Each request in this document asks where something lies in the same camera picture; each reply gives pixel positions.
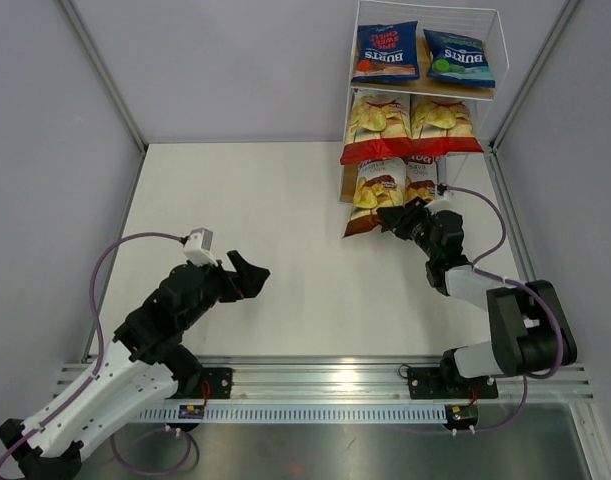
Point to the aluminium frame post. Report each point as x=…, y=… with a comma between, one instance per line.
x=550, y=43
x=83, y=37

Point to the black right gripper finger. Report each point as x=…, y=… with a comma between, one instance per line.
x=417, y=208
x=393, y=219

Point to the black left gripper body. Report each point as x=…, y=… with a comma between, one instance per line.
x=228, y=291

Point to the left aluminium frame post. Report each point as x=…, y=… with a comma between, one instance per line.
x=83, y=37

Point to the red Chuba bag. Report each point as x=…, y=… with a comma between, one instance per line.
x=442, y=126
x=378, y=127

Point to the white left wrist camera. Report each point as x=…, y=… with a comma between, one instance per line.
x=197, y=247

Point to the brown Chuba bag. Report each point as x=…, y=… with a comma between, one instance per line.
x=379, y=184
x=421, y=178

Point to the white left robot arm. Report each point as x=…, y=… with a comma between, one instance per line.
x=144, y=363

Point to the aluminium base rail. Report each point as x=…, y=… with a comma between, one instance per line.
x=360, y=390

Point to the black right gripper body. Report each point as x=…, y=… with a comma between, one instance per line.
x=419, y=231

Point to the blue Burts sea salt bag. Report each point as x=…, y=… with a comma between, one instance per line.
x=458, y=59

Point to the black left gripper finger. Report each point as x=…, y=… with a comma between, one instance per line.
x=251, y=278
x=224, y=275

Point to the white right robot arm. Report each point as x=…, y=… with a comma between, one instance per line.
x=529, y=332

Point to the right aluminium frame post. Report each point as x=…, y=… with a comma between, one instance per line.
x=550, y=43

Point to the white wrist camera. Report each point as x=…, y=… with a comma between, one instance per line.
x=442, y=200
x=197, y=247

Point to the blue Burts spicy chilli bag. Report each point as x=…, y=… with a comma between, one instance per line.
x=386, y=53

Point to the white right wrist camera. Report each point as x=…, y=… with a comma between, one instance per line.
x=442, y=200

